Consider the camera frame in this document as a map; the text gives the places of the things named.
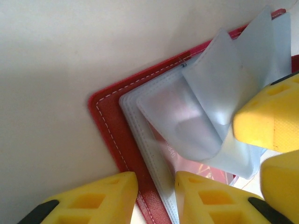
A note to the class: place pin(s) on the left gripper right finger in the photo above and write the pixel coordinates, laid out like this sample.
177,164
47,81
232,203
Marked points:
222,205

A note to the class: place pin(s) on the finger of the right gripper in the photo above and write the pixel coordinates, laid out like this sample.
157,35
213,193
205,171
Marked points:
282,182
268,116

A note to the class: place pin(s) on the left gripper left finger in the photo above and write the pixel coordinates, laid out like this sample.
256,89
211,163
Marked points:
93,200

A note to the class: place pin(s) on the red leather card holder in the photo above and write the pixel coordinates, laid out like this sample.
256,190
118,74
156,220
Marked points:
112,121

